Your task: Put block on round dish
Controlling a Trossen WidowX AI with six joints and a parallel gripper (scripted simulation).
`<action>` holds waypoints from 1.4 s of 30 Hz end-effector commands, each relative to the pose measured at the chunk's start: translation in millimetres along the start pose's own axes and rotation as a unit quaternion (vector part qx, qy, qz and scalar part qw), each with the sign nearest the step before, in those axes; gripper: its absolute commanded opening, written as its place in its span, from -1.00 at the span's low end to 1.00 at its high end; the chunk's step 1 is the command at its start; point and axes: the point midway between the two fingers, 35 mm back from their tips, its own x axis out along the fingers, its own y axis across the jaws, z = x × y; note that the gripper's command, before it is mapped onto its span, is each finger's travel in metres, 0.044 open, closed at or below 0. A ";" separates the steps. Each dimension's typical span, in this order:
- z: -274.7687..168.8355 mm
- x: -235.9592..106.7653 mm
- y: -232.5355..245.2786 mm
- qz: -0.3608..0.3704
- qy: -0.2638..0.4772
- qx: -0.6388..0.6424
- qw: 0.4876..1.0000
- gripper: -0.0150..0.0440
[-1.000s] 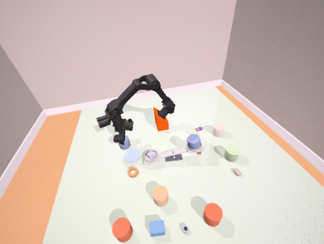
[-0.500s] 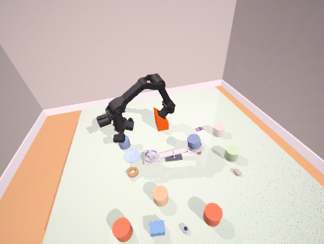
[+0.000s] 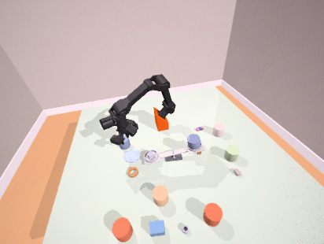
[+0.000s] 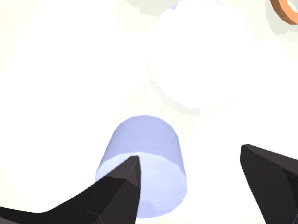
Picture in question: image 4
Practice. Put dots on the blue cup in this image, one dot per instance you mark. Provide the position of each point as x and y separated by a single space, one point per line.
163 179

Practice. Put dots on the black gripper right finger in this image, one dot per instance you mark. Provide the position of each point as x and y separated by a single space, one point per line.
273 180

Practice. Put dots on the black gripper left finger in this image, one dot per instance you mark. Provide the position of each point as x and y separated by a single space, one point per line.
113 199

